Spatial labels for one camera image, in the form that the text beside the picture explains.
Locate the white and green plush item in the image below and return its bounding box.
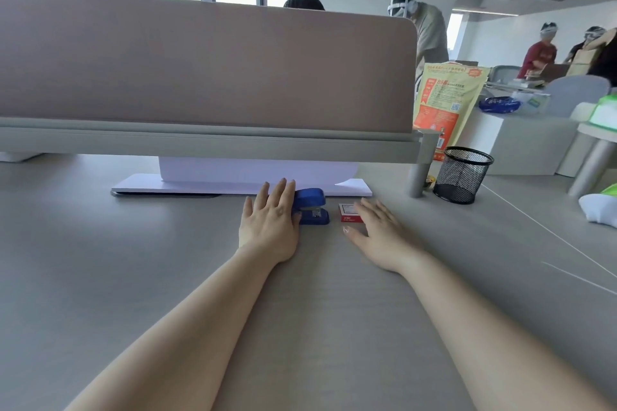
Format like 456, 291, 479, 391
578, 183, 617, 229

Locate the yellow and orange bag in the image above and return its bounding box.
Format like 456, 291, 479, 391
413, 61, 491, 162

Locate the stack of white paper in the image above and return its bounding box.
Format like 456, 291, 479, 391
111, 157, 374, 198

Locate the grey office chair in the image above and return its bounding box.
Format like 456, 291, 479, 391
544, 74, 612, 119

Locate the person's left hand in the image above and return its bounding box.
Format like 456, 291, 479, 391
238, 179, 303, 264

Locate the black mesh pen holder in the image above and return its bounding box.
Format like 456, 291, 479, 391
432, 146, 495, 206

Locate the person's right forearm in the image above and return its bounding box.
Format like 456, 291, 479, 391
396, 250, 617, 411

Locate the green and white packet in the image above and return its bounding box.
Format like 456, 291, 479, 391
589, 94, 617, 131

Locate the person's left forearm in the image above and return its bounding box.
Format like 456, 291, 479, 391
64, 248, 293, 411

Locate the grey divider rail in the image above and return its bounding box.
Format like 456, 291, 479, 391
0, 117, 440, 164

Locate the thin white cable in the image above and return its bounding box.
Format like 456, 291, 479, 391
540, 261, 617, 296
481, 182, 617, 268

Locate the pink fabric desk divider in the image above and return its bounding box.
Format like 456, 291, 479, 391
0, 0, 418, 134

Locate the grey rail support leg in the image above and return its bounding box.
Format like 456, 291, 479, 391
408, 161, 430, 199

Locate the red and white staple box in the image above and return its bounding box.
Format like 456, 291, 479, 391
338, 203, 370, 224

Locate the blue stapler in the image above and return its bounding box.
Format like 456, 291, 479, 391
291, 188, 331, 226

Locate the blue plastic bag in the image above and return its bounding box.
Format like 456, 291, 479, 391
478, 96, 522, 114

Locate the grey table leg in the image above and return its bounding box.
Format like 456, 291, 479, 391
567, 135, 617, 199

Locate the person's right hand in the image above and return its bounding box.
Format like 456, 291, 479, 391
343, 198, 425, 275

